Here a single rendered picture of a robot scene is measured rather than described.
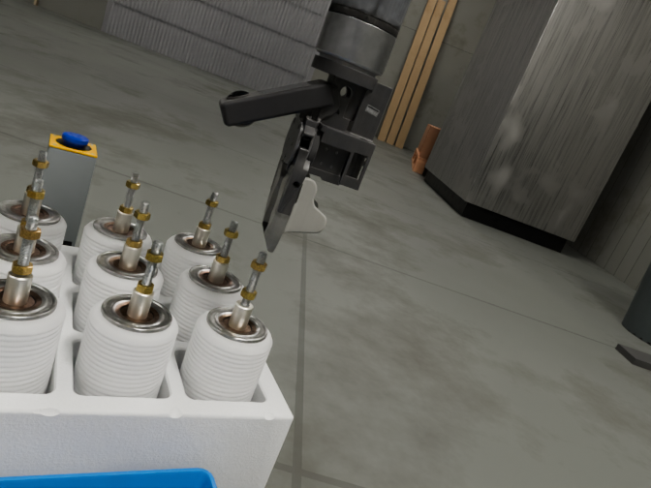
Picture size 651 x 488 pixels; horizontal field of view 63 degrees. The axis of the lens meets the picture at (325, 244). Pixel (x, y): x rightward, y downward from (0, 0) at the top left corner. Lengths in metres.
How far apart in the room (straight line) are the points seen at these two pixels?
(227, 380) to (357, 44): 0.39
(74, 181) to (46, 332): 0.41
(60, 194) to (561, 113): 3.57
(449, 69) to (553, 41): 4.92
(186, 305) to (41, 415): 0.23
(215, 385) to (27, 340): 0.20
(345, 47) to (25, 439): 0.49
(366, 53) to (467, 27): 8.40
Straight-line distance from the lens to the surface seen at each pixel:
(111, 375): 0.61
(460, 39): 8.92
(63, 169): 0.95
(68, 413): 0.60
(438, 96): 8.84
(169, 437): 0.64
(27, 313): 0.59
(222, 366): 0.64
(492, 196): 4.03
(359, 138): 0.58
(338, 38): 0.56
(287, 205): 0.56
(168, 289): 0.85
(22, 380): 0.61
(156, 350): 0.60
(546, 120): 4.07
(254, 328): 0.66
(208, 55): 8.70
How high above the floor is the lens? 0.56
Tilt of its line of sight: 16 degrees down
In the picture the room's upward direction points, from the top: 22 degrees clockwise
